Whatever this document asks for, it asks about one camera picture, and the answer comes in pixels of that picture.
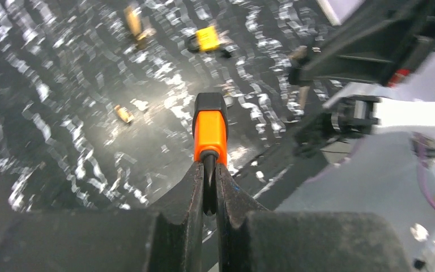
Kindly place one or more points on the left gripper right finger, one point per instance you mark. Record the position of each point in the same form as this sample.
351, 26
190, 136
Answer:
253, 238

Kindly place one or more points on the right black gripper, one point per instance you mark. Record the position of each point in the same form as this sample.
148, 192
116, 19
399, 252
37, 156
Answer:
381, 42

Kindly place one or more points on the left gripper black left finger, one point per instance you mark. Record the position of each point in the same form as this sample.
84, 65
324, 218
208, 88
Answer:
164, 237

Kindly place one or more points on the orange black padlock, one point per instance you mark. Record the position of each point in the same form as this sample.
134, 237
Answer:
210, 133

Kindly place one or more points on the yellow padlock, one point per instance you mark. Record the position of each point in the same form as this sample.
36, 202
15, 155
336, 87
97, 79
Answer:
206, 40

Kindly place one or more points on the large brass padlock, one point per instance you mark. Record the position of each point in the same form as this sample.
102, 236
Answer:
139, 26

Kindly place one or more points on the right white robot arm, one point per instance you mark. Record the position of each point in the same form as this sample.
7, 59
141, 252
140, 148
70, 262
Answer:
355, 112

